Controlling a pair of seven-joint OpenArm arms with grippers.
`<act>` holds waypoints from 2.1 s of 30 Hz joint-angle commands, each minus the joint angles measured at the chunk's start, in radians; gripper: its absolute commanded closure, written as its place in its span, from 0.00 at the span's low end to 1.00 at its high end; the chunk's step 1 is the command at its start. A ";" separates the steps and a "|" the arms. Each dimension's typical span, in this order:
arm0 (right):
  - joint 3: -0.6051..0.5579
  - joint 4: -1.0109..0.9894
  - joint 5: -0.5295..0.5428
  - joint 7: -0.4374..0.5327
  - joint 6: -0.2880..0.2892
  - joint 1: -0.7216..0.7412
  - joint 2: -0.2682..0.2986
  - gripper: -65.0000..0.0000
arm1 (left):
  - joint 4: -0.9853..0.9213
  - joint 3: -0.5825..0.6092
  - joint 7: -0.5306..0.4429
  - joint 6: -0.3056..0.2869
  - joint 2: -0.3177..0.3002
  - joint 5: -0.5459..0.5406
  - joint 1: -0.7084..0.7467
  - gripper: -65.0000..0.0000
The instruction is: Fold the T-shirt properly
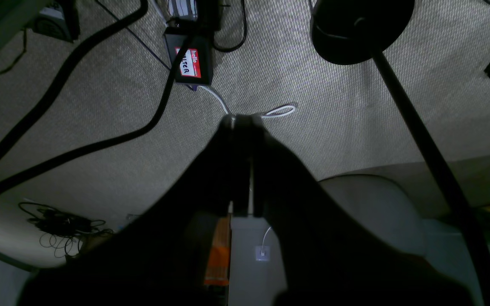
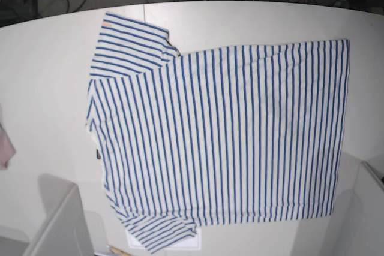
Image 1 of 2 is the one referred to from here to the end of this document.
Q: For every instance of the black box with red label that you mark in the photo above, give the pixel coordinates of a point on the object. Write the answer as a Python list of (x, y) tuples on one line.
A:
[(197, 66)]

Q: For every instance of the orange flat strip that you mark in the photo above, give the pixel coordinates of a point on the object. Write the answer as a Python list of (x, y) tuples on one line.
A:
[(217, 272)]

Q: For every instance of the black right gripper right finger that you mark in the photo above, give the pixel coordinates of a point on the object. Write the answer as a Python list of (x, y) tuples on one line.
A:
[(328, 256)]

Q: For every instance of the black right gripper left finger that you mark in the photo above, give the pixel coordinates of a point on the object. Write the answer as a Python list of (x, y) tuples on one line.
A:
[(161, 257)]

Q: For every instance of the black round stand base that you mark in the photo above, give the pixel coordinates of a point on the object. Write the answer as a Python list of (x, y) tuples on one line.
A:
[(341, 30)]

